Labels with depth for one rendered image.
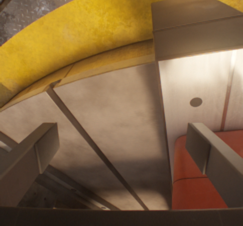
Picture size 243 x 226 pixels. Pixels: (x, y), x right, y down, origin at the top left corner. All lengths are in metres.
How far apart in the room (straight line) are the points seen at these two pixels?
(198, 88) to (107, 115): 0.60
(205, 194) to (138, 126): 0.63
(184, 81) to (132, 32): 0.71
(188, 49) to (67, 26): 0.82
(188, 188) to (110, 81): 0.52
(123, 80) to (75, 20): 0.44
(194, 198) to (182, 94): 0.12
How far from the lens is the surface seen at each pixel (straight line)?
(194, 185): 0.23
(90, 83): 0.70
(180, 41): 0.24
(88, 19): 0.93
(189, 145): 0.17
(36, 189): 1.23
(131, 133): 0.86
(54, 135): 0.16
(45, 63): 1.14
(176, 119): 0.26
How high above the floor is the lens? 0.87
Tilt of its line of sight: 50 degrees down
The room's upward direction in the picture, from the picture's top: 169 degrees counter-clockwise
